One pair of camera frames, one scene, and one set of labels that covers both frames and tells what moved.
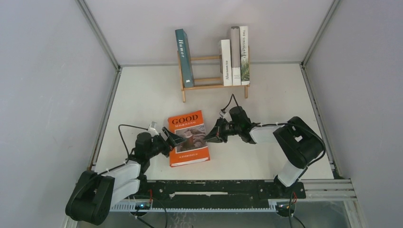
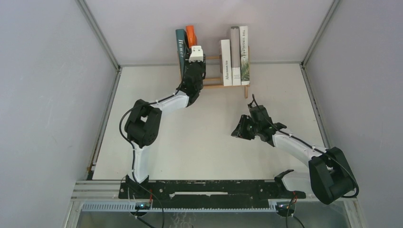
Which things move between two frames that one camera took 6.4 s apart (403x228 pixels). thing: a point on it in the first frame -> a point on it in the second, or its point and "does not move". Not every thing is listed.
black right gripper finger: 217,130 -> 245,129
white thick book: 226,65 does not move
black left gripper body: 158,145 -> 202,66
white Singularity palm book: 244,67 does not move
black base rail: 212,193 does not move
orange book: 195,148 -> 192,38
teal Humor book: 186,61 does not move
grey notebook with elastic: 235,55 does not move
